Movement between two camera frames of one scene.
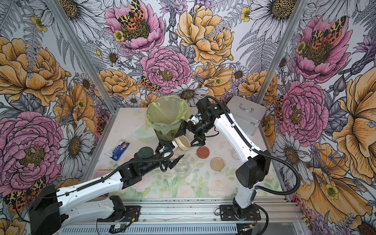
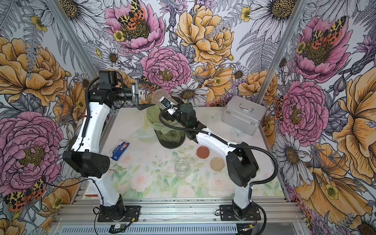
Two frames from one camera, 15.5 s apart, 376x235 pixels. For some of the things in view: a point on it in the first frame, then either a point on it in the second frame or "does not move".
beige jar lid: [217, 164] does not move
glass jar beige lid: [178, 140] to [158, 94]
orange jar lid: [202, 152] does not move
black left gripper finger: [175, 162] to [143, 82]
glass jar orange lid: [182, 169] does not move
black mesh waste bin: [168, 137] does not move
